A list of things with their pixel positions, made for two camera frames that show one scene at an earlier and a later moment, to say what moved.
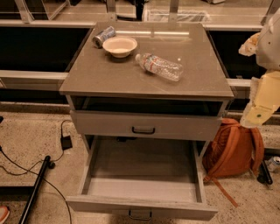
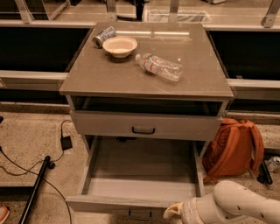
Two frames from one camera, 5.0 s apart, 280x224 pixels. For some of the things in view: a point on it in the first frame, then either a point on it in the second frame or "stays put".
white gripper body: x=269 y=48 to x=189 y=210
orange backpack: x=232 y=150 stays put
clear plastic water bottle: x=166 y=69 stays put
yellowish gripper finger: x=249 y=47 to x=176 y=208
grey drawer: x=156 y=178 stays put
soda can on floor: x=272 y=163 stays put
